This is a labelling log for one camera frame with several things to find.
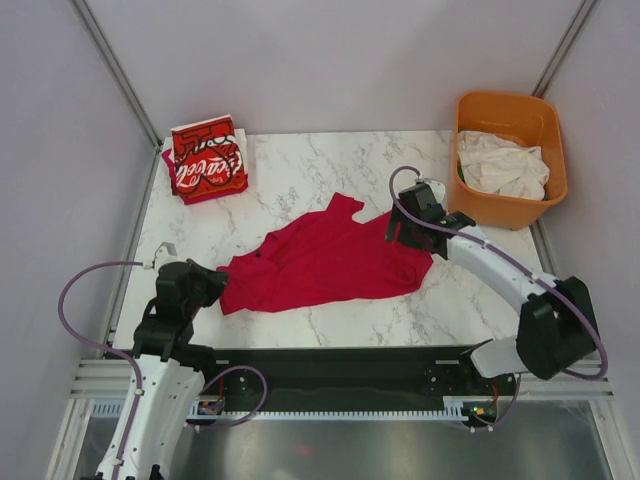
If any crimson red t-shirt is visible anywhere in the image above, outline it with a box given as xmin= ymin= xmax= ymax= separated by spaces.
xmin=220 ymin=193 xmax=433 ymax=315

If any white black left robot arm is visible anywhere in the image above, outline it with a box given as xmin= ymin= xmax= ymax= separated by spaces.
xmin=95 ymin=259 xmax=229 ymax=479

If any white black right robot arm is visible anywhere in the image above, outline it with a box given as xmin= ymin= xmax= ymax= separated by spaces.
xmin=386 ymin=181 xmax=609 ymax=394

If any white crumpled cloth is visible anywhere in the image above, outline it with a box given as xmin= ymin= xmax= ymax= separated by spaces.
xmin=457 ymin=131 xmax=550 ymax=201

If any red Coca-Cola folded shirt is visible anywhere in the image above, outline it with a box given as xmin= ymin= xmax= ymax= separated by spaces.
xmin=168 ymin=115 xmax=248 ymax=204

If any orange plastic basket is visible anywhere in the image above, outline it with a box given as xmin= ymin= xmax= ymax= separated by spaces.
xmin=447 ymin=91 xmax=568 ymax=230

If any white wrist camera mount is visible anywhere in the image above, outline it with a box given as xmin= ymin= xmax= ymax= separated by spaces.
xmin=415 ymin=176 xmax=446 ymax=204

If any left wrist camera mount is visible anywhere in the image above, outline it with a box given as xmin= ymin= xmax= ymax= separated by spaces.
xmin=142 ymin=242 xmax=177 ymax=272

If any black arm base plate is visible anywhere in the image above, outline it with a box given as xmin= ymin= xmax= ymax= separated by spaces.
xmin=179 ymin=346 xmax=515 ymax=413

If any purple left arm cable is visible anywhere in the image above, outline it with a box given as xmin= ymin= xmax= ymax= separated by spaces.
xmin=58 ymin=260 xmax=268 ymax=480

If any aluminium frame rail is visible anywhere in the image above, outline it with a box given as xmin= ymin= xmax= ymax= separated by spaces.
xmin=70 ymin=350 xmax=613 ymax=403

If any white slotted cable duct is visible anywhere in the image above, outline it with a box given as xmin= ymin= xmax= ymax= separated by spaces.
xmin=89 ymin=397 xmax=501 ymax=421

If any left aluminium corner post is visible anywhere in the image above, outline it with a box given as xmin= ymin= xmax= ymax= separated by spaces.
xmin=68 ymin=0 xmax=164 ymax=151

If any aluminium corner post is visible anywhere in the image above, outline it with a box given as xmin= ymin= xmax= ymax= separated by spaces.
xmin=531 ymin=0 xmax=601 ymax=98
xmin=68 ymin=0 xmax=164 ymax=151

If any right aluminium corner post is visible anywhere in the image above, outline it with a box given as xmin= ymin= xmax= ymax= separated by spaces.
xmin=531 ymin=0 xmax=601 ymax=98

